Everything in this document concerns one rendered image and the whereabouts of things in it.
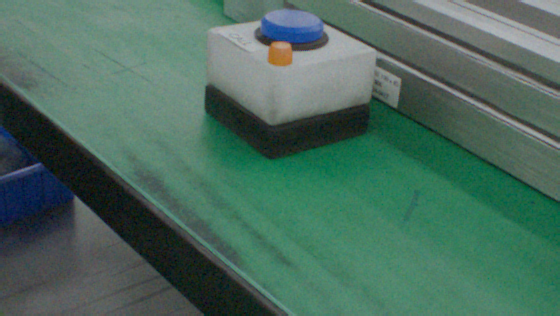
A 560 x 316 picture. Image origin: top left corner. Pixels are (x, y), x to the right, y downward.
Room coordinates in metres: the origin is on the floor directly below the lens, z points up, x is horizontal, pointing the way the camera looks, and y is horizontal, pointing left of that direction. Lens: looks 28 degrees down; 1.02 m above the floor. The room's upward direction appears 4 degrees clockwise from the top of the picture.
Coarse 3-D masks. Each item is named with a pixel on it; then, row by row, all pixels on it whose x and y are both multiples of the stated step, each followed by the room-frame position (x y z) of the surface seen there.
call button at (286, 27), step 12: (276, 12) 0.50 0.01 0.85; (288, 12) 0.50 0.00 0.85; (300, 12) 0.51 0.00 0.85; (264, 24) 0.49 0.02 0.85; (276, 24) 0.48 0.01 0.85; (288, 24) 0.48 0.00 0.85; (300, 24) 0.48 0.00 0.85; (312, 24) 0.49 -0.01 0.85; (276, 36) 0.48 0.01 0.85; (288, 36) 0.48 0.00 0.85; (300, 36) 0.48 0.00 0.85; (312, 36) 0.48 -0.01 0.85
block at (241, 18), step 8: (224, 0) 0.71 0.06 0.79; (232, 0) 0.70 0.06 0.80; (240, 0) 0.69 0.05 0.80; (248, 0) 0.68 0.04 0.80; (256, 0) 0.67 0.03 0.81; (264, 0) 0.66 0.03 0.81; (272, 0) 0.65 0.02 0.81; (280, 0) 0.64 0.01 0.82; (224, 8) 0.71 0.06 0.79; (232, 8) 0.70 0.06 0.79; (240, 8) 0.69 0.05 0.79; (248, 8) 0.68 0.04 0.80; (256, 8) 0.67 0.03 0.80; (264, 8) 0.66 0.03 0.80; (272, 8) 0.65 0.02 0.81; (280, 8) 0.64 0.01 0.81; (288, 8) 0.64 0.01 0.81; (232, 16) 0.70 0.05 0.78; (240, 16) 0.69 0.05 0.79; (248, 16) 0.68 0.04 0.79; (256, 16) 0.67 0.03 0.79
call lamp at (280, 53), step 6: (276, 42) 0.45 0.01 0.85; (282, 42) 0.45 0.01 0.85; (270, 48) 0.45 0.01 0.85; (276, 48) 0.45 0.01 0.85; (282, 48) 0.45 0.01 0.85; (288, 48) 0.45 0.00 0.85; (270, 54) 0.45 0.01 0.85; (276, 54) 0.45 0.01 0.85; (282, 54) 0.45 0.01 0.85; (288, 54) 0.45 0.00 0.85; (270, 60) 0.45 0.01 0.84; (276, 60) 0.45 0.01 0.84; (282, 60) 0.45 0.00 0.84; (288, 60) 0.45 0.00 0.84
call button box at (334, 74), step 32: (224, 32) 0.49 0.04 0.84; (256, 32) 0.49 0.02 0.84; (224, 64) 0.48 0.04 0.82; (256, 64) 0.45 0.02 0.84; (320, 64) 0.46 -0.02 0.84; (352, 64) 0.47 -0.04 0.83; (224, 96) 0.48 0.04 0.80; (256, 96) 0.45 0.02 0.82; (288, 96) 0.45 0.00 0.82; (320, 96) 0.46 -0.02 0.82; (352, 96) 0.48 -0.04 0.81; (256, 128) 0.45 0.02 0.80; (288, 128) 0.45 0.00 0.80; (320, 128) 0.46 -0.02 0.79; (352, 128) 0.48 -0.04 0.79
